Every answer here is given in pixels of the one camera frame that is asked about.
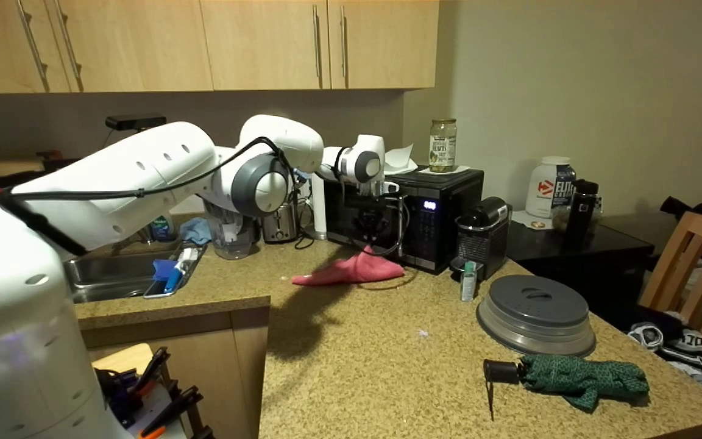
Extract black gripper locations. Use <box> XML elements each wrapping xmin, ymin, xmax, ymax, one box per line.
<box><xmin>349</xmin><ymin>191</ymin><xmax>406</xmax><ymax>258</ymax></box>

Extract pink cloth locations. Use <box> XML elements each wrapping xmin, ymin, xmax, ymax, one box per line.
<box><xmin>288</xmin><ymin>246</ymin><xmax>410</xmax><ymax>288</ymax></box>

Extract black microwave oven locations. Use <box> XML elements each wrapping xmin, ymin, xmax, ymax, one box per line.
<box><xmin>321</xmin><ymin>165</ymin><xmax>484</xmax><ymax>276</ymax></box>

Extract silver toaster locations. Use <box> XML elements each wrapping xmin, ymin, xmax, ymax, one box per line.
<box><xmin>260</xmin><ymin>202</ymin><xmax>303</xmax><ymax>244</ymax></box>

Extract small green-capped bottle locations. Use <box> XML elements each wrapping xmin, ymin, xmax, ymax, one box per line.
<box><xmin>457</xmin><ymin>258</ymin><xmax>479</xmax><ymax>304</ymax></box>

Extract black coffee maker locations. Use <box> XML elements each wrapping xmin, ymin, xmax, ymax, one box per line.
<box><xmin>448</xmin><ymin>194</ymin><xmax>512</xmax><ymax>283</ymax></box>

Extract glass jar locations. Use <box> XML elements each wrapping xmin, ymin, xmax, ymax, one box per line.
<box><xmin>427</xmin><ymin>118</ymin><xmax>457</xmax><ymax>174</ymax></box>

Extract blue rag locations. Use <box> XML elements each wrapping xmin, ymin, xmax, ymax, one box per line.
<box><xmin>178</xmin><ymin>215</ymin><xmax>216</xmax><ymax>249</ymax></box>

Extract grey plastic dome cover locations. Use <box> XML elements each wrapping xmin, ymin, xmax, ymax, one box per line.
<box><xmin>474</xmin><ymin>272</ymin><xmax>597</xmax><ymax>359</ymax></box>

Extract white plastic jug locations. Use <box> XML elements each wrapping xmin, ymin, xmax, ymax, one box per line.
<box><xmin>523</xmin><ymin>153</ymin><xmax>576</xmax><ymax>232</ymax></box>

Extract wooden counter base cabinet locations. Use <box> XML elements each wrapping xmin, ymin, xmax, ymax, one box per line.
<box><xmin>73</xmin><ymin>296</ymin><xmax>272</xmax><ymax>439</ymax></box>

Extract blue dish brush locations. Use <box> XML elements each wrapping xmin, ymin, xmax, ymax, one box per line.
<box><xmin>147</xmin><ymin>244</ymin><xmax>203</xmax><ymax>300</ymax></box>

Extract black side table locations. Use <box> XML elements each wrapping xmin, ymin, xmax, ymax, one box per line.
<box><xmin>504</xmin><ymin>218</ymin><xmax>657</xmax><ymax>327</ymax></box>

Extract green dish soap bottle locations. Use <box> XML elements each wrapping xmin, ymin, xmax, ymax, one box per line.
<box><xmin>148</xmin><ymin>215</ymin><xmax>176</xmax><ymax>244</ymax></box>

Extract black drink bottle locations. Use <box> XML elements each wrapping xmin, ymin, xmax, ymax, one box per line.
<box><xmin>565</xmin><ymin>177</ymin><xmax>602</xmax><ymax>246</ymax></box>

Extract green folded umbrella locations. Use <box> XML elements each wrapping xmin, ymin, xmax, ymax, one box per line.
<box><xmin>479</xmin><ymin>350</ymin><xmax>650</xmax><ymax>421</ymax></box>

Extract steel kitchen sink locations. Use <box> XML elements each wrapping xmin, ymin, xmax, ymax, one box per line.
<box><xmin>61</xmin><ymin>241</ymin><xmax>207</xmax><ymax>304</ymax></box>

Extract black and white bag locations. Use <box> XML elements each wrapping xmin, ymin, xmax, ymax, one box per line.
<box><xmin>625</xmin><ymin>303</ymin><xmax>702</xmax><ymax>381</ymax></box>

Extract wooden chair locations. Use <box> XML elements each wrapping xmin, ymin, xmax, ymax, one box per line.
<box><xmin>636</xmin><ymin>209</ymin><xmax>702</xmax><ymax>368</ymax></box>

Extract dark garment on chair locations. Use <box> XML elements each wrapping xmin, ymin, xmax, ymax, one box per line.
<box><xmin>657</xmin><ymin>193</ymin><xmax>702</xmax><ymax>228</ymax></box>

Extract light wooden wall cabinets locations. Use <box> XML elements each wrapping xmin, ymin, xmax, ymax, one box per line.
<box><xmin>0</xmin><ymin>0</ymin><xmax>440</xmax><ymax>94</ymax></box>

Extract black camera on rod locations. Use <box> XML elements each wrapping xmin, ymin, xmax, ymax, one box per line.
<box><xmin>105</xmin><ymin>115</ymin><xmax>168</xmax><ymax>133</ymax></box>

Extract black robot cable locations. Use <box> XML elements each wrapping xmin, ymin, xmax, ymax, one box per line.
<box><xmin>0</xmin><ymin>133</ymin><xmax>298</xmax><ymax>215</ymax></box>

